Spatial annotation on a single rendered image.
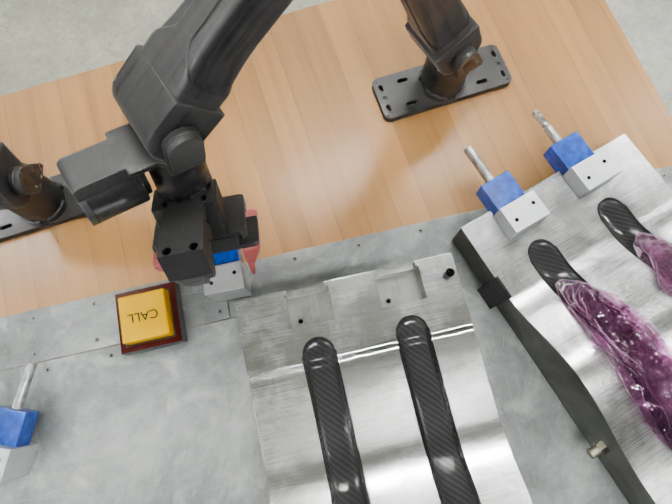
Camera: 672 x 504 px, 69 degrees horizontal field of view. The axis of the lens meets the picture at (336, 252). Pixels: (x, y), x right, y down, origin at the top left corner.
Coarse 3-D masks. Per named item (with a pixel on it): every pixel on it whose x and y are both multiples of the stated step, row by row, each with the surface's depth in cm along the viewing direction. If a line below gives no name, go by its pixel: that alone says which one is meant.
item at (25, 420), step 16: (32, 368) 61; (16, 400) 60; (0, 416) 59; (16, 416) 59; (32, 416) 60; (0, 432) 58; (16, 432) 58; (32, 432) 61; (0, 448) 57; (16, 448) 58; (32, 448) 61; (0, 464) 56; (16, 464) 58; (0, 480) 56
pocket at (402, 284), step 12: (384, 276) 59; (396, 276) 60; (408, 276) 60; (420, 276) 58; (384, 288) 60; (396, 288) 60; (408, 288) 60; (420, 288) 59; (384, 300) 59; (396, 300) 59; (408, 300) 59
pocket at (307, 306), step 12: (312, 288) 59; (324, 288) 59; (288, 300) 60; (300, 300) 60; (312, 300) 59; (324, 300) 59; (288, 312) 59; (300, 312) 59; (312, 312) 59; (324, 312) 59; (300, 324) 59
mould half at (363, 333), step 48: (336, 288) 57; (432, 288) 57; (288, 336) 56; (336, 336) 56; (384, 336) 56; (432, 336) 56; (288, 384) 55; (384, 384) 55; (480, 384) 55; (288, 432) 54; (384, 432) 54; (480, 432) 53; (288, 480) 52; (384, 480) 52; (432, 480) 51; (480, 480) 51
